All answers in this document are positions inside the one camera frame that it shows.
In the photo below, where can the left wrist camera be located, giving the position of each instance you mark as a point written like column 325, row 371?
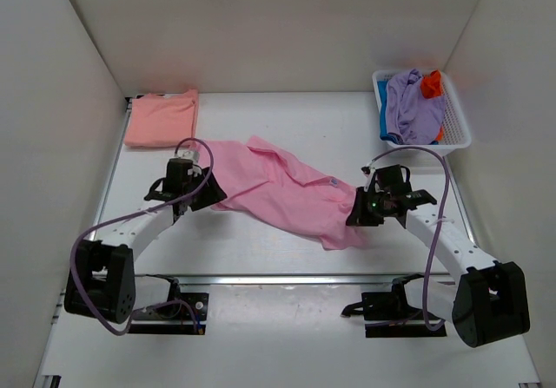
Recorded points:
column 190, row 154

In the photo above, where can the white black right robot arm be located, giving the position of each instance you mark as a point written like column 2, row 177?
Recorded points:
column 486, row 301

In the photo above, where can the lavender t-shirt in basket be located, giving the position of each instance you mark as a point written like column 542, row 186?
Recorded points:
column 415, row 108

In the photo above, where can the orange garment in basket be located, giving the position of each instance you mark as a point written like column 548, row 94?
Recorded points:
column 431, row 85

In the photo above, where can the pink t-shirt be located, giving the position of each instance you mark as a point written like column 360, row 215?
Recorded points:
column 275, row 187

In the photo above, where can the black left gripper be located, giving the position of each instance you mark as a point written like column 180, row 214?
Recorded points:
column 214, row 193

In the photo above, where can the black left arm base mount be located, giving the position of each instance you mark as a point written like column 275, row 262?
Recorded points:
column 165, row 306

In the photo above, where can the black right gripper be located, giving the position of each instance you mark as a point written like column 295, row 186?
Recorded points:
column 358, row 216

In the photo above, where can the white plastic laundry basket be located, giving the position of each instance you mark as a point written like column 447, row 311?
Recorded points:
column 456, row 133

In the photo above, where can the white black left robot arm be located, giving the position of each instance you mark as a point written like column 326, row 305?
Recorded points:
column 102, row 282

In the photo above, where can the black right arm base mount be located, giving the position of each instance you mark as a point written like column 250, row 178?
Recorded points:
column 387, row 315

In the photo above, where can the aluminium table edge rail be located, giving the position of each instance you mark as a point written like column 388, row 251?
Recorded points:
column 284, row 279

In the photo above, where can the folded salmon t-shirt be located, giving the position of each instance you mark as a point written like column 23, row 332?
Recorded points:
column 162, row 121

